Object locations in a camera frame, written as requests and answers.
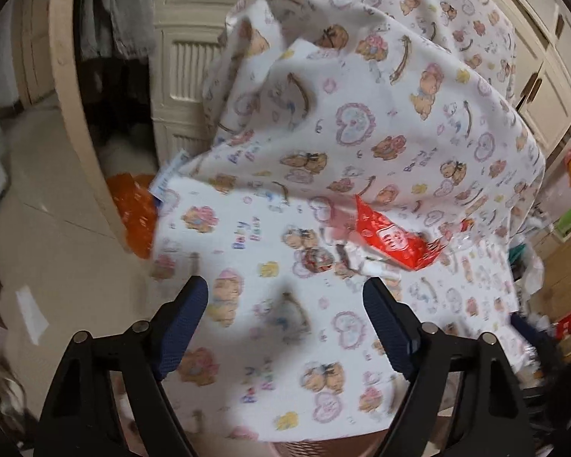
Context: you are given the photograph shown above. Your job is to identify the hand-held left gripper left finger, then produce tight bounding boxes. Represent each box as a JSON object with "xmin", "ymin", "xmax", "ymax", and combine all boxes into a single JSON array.
[{"xmin": 33, "ymin": 275, "xmax": 209, "ymax": 457}]

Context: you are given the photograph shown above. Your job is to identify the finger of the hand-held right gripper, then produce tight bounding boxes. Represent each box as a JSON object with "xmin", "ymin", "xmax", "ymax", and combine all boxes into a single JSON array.
[{"xmin": 509, "ymin": 312, "xmax": 565, "ymax": 382}]

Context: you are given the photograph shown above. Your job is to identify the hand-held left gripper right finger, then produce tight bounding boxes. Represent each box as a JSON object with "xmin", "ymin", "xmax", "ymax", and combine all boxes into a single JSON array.
[{"xmin": 363, "ymin": 277, "xmax": 536, "ymax": 457}]

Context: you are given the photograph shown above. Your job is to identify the red snack wrapper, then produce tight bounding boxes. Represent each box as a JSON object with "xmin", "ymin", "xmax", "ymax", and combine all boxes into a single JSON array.
[{"xmin": 354, "ymin": 195, "xmax": 453, "ymax": 272}]

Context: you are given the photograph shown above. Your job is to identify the clear plastic wrapper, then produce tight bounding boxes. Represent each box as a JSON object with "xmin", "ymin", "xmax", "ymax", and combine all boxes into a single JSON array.
[{"xmin": 438, "ymin": 219, "xmax": 481, "ymax": 253}]

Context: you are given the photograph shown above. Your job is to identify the pink mesh wastebasket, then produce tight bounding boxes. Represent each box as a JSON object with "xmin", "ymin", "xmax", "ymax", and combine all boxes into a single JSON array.
[{"xmin": 271, "ymin": 426, "xmax": 391, "ymax": 457}]

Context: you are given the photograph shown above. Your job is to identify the white plastic bag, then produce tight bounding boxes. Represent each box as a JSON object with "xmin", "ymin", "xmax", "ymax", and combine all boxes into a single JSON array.
[{"xmin": 521, "ymin": 243, "xmax": 545, "ymax": 296}]

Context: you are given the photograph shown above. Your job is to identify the orange plastic bag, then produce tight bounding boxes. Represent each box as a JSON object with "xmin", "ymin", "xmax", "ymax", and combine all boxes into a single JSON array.
[{"xmin": 105, "ymin": 173, "xmax": 159, "ymax": 260}]

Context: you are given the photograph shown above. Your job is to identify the bear printed blanket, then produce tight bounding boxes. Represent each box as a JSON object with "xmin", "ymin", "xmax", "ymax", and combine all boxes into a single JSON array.
[{"xmin": 150, "ymin": 0, "xmax": 548, "ymax": 443}]

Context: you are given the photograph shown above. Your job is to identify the cream panelled wardrobe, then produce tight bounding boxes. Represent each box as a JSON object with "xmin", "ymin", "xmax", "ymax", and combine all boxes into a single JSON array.
[{"xmin": 476, "ymin": 0, "xmax": 571, "ymax": 153}]

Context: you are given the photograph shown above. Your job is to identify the cream louvered wardrobe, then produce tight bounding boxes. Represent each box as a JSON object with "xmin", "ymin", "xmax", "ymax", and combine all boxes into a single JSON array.
[{"xmin": 150, "ymin": 0, "xmax": 267, "ymax": 163}]

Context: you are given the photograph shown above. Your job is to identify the hanging grey clothes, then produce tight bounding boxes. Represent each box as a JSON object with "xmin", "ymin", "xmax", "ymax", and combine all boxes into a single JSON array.
[{"xmin": 78, "ymin": 0, "xmax": 158, "ymax": 60}]

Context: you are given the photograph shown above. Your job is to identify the beige toy keychain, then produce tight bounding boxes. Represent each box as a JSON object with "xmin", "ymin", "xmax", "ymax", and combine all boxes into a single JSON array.
[{"xmin": 300, "ymin": 240, "xmax": 400, "ymax": 281}]

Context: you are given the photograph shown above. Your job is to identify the wooden arch frame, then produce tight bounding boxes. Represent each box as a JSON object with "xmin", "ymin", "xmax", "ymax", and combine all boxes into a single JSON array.
[{"xmin": 48, "ymin": 0, "xmax": 146, "ymax": 260}]

